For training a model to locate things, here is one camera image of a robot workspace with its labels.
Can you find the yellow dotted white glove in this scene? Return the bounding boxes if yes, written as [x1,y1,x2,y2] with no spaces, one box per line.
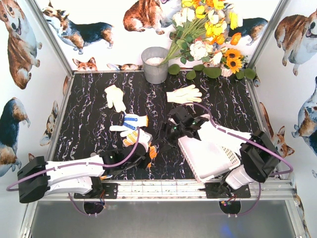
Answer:
[123,129,158,169]

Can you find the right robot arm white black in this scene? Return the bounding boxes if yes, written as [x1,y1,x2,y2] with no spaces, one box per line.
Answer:
[155,107,280,190]

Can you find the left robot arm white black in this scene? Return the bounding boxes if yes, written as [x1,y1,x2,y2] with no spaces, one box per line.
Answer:
[17,143,152,203]

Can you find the white perforated storage basket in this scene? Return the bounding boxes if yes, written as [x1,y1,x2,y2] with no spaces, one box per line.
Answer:
[178,133,241,181]

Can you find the cream glove back right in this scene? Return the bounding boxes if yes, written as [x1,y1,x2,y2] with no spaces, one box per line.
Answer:
[166,84,202,104]

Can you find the cream glove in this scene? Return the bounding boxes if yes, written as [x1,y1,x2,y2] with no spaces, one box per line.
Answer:
[105,85,126,113]
[166,84,202,104]

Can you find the blue dotted glove centre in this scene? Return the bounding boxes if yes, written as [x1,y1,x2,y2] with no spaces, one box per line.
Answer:
[109,114,148,137]

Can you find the grey metal bucket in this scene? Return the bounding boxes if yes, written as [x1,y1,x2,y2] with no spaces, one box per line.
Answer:
[141,47,168,84]

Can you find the cream glove back left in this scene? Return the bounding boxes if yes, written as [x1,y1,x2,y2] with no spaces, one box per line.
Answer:
[105,85,126,113]

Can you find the sunflower pot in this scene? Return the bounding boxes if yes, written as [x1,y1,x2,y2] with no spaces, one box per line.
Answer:
[220,47,248,77]

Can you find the artificial flower bouquet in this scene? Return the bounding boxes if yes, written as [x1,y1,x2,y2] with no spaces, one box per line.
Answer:
[162,0,243,64]

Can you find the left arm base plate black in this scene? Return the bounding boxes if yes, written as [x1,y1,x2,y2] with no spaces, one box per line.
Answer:
[74,182,118,199]

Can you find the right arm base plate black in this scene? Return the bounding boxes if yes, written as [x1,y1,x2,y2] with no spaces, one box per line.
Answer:
[204,182,251,198]

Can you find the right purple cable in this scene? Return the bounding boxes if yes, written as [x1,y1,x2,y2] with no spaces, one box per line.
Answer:
[170,102,294,174]

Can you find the purple cable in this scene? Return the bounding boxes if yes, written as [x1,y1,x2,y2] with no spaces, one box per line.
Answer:
[170,102,294,174]
[6,126,141,192]

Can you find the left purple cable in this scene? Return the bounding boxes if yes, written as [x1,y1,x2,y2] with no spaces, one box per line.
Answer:
[6,126,141,192]

